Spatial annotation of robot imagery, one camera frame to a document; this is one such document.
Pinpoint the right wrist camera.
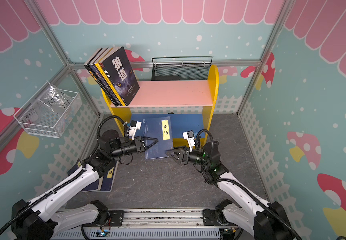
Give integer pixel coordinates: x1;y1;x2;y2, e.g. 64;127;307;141
183;130;199;151

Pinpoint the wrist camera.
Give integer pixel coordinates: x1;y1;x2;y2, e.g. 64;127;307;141
128;120;142;140
183;130;199;151

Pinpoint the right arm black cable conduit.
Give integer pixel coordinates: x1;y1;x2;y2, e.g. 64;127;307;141
195;128;303;240

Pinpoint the purple old man book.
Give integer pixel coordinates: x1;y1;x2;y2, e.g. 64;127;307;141
88;47;120;107

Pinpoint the yellow cartoon boy book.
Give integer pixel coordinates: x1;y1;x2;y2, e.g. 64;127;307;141
93;48;125;107

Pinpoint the white wire wall basket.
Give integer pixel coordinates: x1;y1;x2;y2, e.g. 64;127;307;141
14;85;82;139

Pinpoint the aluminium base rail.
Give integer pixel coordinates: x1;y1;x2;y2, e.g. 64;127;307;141
39;207;289;240

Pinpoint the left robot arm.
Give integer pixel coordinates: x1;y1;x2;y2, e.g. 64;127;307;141
10;136;158;240

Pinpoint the navy book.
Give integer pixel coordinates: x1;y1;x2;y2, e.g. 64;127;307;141
101;163;119;192
81;177;103;192
67;160;82;176
143;116;174;160

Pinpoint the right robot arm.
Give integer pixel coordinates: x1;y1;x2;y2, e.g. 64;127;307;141
166;141;297;240

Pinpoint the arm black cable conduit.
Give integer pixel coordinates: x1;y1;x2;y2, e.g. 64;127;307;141
0;115;126;240
195;128;303;240

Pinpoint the clear plastic bag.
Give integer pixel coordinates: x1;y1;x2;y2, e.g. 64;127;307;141
36;84;73;123

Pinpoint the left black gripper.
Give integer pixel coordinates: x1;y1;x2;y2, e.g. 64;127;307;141
110;136;159;159

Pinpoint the black wolf book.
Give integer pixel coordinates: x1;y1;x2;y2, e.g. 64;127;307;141
101;47;140;106

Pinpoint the yellow pink blue bookshelf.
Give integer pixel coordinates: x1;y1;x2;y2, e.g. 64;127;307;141
102;65;219;147

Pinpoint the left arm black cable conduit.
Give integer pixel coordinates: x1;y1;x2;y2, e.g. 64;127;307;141
0;115;126;240

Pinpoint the black mesh wire basket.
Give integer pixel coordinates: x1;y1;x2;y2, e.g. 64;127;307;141
152;56;213;81

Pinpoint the black Murphy's law book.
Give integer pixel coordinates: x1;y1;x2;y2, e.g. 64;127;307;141
83;47;117;107

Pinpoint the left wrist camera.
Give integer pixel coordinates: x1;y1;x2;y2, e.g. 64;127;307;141
128;120;142;140

